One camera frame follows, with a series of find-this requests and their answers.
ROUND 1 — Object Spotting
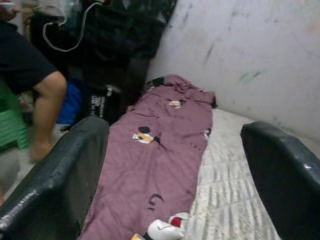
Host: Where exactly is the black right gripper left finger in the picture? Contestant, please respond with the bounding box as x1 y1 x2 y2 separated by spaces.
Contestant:
0 116 111 240

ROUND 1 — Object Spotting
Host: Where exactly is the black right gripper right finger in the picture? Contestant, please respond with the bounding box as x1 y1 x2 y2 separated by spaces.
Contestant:
240 120 320 240

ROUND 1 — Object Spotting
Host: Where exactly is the white quilted mattress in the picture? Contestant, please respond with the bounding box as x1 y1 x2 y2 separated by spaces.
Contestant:
184 106 320 240

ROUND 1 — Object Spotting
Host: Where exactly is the green plastic stool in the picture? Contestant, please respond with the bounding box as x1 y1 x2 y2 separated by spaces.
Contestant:
0 79 30 152

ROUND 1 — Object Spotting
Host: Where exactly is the blue bag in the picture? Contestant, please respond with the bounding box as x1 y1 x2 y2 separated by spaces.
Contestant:
56 82 85 125

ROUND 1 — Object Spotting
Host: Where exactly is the black bag white lettering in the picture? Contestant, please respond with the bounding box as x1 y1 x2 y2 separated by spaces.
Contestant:
61 84 126 132

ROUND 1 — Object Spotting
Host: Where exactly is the purple cartoon print blanket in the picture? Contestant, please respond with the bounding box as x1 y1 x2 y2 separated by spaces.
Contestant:
79 73 217 240

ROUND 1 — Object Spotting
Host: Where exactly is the person in black clothes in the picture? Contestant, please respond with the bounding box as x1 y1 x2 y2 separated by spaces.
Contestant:
0 4 68 165

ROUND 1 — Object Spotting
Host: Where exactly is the white cord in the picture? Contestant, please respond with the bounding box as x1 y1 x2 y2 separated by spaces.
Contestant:
32 1 101 53

